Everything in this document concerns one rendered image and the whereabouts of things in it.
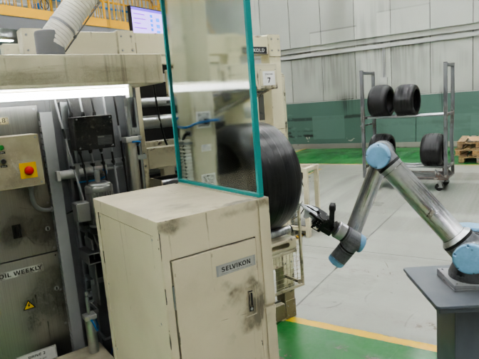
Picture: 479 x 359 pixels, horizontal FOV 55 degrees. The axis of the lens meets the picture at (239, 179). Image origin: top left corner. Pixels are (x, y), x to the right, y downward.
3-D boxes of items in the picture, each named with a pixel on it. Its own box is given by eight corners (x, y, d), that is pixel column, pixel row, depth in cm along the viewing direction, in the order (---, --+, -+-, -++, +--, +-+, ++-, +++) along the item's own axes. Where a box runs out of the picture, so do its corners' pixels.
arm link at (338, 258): (344, 264, 248) (358, 248, 243) (338, 272, 238) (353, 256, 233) (330, 253, 250) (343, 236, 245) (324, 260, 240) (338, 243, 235)
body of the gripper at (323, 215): (308, 226, 234) (328, 238, 234) (318, 216, 229) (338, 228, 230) (311, 218, 240) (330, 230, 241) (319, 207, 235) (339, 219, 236)
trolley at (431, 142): (447, 192, 694) (446, 61, 663) (361, 188, 770) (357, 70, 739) (455, 184, 746) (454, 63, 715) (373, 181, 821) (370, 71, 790)
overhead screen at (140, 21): (135, 50, 584) (129, 4, 575) (132, 50, 586) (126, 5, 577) (166, 52, 633) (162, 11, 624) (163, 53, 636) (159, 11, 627)
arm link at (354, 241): (358, 257, 234) (370, 243, 230) (337, 244, 233) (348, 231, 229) (356, 247, 242) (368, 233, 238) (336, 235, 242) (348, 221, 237)
